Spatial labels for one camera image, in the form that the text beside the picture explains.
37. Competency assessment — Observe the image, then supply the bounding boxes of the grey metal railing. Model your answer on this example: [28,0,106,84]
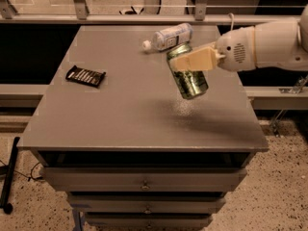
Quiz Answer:
[0,0,307,25]

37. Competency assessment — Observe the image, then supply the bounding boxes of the white hanging cable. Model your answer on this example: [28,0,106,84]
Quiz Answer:
[227,13,236,31]

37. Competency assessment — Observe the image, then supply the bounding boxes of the black snack bar wrapper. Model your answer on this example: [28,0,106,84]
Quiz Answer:
[65,65,106,88]

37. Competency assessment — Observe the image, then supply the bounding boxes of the grey drawer cabinet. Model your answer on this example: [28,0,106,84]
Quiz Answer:
[17,24,270,231]

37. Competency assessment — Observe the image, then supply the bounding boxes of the top grey drawer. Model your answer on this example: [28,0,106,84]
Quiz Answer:
[42,167,246,193]

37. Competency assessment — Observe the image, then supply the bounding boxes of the black floor cable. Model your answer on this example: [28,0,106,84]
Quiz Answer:
[0,159,44,182]

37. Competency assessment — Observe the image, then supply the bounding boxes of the clear plastic water bottle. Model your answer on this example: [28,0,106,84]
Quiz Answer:
[142,23,193,51]

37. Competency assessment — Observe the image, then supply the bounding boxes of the green soda can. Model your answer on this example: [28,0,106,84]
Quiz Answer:
[167,42,208,99]

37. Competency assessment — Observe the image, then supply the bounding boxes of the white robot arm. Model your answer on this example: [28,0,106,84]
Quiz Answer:
[170,6,308,72]

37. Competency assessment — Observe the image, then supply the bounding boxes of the middle grey drawer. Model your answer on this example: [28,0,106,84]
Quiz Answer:
[67,195,225,214]

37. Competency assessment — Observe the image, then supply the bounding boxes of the black pole on floor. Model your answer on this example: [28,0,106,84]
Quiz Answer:
[0,137,20,215]

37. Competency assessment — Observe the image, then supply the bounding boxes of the grey drawer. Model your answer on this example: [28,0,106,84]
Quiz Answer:
[42,167,246,193]
[67,195,225,214]
[86,213,212,228]

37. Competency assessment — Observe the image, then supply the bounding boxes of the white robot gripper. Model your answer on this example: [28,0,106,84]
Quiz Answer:
[172,26,256,71]

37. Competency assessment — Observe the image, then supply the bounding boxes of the bottom grey drawer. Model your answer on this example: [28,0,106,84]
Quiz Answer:
[86,213,212,228]

